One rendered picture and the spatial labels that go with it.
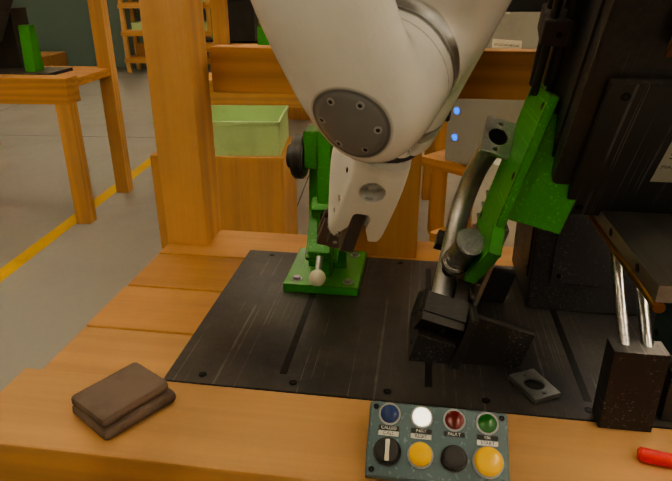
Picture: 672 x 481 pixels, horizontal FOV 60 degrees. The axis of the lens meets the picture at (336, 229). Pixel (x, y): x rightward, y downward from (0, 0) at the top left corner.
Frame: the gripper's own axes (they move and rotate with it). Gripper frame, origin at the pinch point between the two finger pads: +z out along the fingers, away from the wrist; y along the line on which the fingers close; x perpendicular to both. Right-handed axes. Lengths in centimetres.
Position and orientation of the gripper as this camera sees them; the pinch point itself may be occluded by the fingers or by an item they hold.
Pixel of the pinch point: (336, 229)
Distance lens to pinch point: 58.1
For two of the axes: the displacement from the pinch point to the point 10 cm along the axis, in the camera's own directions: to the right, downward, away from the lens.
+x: -9.7, -1.5, -1.8
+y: 0.2, -8.2, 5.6
